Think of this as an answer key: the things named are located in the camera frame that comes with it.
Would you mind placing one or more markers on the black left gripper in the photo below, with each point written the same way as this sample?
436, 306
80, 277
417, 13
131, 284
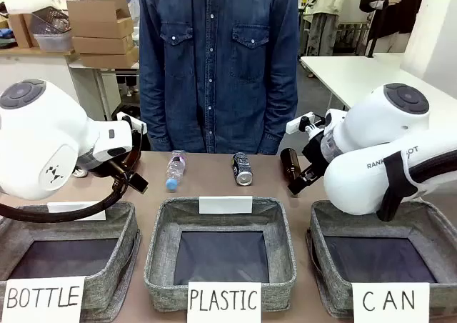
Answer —
118, 169

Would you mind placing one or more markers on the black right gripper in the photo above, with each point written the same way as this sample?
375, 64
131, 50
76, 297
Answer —
315, 151

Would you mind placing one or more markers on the small clear water bottle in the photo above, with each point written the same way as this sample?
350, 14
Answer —
175, 167

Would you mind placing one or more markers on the black drink can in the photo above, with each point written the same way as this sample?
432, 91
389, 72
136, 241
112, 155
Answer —
242, 167

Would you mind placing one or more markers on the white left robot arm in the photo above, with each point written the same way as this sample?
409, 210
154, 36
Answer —
43, 140

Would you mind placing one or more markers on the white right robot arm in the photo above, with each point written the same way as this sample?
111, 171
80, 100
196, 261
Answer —
371, 158

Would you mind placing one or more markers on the person's left forearm denim sleeve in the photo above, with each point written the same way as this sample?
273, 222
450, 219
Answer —
283, 123

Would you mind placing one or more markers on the person's right forearm denim sleeve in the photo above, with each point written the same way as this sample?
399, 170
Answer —
151, 115

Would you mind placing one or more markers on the grey fabric basket for bottles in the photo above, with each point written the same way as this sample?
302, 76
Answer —
118, 230

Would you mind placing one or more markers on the grey fabric basket for cans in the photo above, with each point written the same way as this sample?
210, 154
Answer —
328, 230

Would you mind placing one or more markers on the grey fabric basket for plastic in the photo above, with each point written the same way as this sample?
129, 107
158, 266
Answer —
278, 237

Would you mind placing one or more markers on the paper label CAN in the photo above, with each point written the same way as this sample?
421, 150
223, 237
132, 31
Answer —
389, 301

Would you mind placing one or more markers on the dark mesh basket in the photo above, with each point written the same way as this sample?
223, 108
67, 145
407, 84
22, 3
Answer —
50, 21

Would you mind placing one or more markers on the black backpack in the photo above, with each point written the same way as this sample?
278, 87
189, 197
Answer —
125, 110

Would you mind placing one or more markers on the blank white card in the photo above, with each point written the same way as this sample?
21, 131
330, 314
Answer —
64, 206
225, 205

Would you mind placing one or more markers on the small white desk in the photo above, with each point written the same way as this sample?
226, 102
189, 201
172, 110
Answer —
103, 73

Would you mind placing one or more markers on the flat closed cardboard box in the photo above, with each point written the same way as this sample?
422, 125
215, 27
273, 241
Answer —
101, 45
109, 59

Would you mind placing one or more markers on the person torso in denim shirt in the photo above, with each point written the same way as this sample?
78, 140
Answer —
218, 69

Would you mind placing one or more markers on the paper label PLASTIC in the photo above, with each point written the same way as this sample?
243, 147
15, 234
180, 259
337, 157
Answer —
224, 301

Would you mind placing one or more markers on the paper label BOTTLE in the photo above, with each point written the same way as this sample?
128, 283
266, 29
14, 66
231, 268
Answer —
43, 298

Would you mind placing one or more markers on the white cabinet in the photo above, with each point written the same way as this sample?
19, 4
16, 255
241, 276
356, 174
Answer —
35, 67

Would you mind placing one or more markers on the clear plastic bin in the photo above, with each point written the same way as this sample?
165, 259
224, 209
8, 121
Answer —
53, 41

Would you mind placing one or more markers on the open cardboard box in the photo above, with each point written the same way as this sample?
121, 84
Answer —
96, 19

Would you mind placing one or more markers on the bystander in cream jacket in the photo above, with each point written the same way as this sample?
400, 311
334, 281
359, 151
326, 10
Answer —
325, 1

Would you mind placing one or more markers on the small brown cardboard box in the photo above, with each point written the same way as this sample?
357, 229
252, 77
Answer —
19, 30

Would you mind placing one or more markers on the bystander in black top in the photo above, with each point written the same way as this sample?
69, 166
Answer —
392, 1

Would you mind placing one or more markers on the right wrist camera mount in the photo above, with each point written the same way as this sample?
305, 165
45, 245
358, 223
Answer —
300, 123

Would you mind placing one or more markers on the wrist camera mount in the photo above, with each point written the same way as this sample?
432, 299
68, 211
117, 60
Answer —
134, 123
300, 123

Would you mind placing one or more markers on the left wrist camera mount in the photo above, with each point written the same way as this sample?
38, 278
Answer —
134, 123

